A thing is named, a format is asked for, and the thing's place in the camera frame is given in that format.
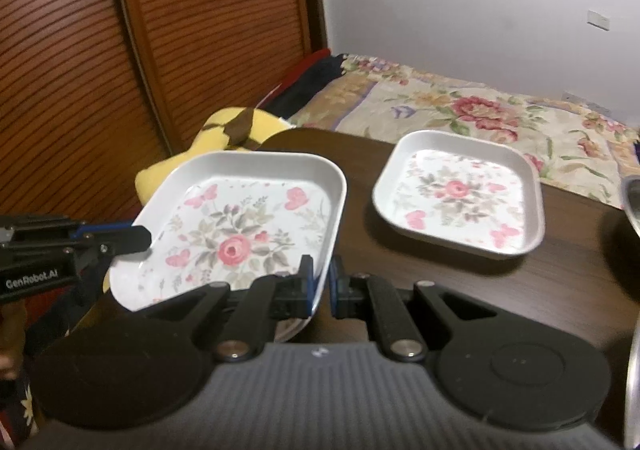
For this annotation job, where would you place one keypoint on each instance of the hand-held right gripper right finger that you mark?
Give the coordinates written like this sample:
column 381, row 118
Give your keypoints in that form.
column 337, row 282

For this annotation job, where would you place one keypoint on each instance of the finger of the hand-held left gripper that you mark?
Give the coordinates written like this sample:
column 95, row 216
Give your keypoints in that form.
column 131, row 238

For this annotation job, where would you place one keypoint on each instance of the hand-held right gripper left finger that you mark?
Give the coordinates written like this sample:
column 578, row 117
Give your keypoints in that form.
column 306, row 280

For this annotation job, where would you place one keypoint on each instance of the white floral square plate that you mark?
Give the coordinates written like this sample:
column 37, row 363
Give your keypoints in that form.
column 235, row 210
column 457, row 190

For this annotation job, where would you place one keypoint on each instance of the stainless steel bowl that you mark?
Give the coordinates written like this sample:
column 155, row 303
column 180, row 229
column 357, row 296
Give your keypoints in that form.
column 632, row 202
column 633, row 380

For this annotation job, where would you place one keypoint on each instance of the yellow plush cushion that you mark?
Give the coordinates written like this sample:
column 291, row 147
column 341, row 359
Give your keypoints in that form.
column 235, row 129

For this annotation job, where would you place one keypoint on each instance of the dark floral clothing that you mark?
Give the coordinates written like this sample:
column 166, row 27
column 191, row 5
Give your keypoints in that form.
column 22, row 410

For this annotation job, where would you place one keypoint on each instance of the wooden louvered wardrobe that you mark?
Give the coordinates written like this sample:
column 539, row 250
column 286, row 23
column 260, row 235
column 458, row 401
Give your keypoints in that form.
column 100, row 54

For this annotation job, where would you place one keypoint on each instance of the dark red and navy cloth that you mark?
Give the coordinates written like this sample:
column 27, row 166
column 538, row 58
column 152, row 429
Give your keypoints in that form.
column 305, row 79

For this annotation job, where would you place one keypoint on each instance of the floral bed blanket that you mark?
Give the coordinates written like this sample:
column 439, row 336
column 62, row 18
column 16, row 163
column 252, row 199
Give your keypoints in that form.
column 480, row 114

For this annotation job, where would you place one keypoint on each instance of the white wall socket strip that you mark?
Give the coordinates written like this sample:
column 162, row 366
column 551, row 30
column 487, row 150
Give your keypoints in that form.
column 585, row 102

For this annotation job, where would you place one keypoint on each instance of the white wall switch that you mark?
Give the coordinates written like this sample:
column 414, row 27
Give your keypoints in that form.
column 598, row 19

